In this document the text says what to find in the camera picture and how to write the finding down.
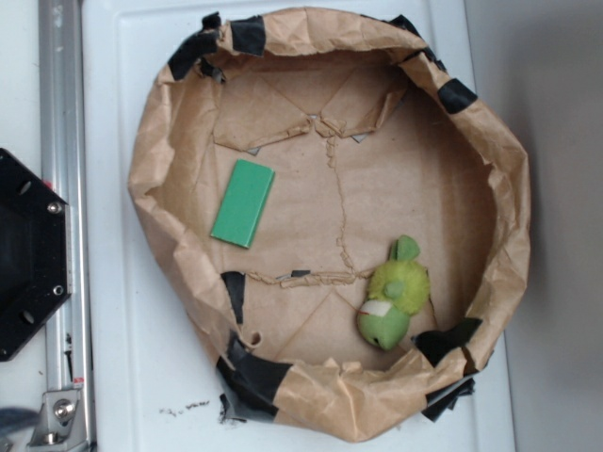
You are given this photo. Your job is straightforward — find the green plush animal toy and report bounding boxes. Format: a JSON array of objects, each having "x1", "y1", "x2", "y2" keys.
[{"x1": 356, "y1": 235, "x2": 431, "y2": 351}]

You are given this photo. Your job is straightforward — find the green rectangular block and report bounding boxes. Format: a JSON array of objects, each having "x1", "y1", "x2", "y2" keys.
[{"x1": 211, "y1": 159, "x2": 275, "y2": 249}]

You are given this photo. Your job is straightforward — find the brown paper bag bin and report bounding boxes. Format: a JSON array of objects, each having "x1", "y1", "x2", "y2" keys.
[{"x1": 128, "y1": 7, "x2": 530, "y2": 442}]

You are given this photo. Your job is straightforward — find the aluminium extrusion rail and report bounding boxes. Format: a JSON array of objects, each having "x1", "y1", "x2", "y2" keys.
[{"x1": 39, "y1": 1, "x2": 96, "y2": 451}]

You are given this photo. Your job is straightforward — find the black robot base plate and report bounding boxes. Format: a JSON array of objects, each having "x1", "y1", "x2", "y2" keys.
[{"x1": 1, "y1": 149, "x2": 70, "y2": 363}]

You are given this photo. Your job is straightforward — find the metal corner bracket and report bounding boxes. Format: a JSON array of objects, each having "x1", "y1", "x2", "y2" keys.
[{"x1": 26, "y1": 389, "x2": 90, "y2": 451}]

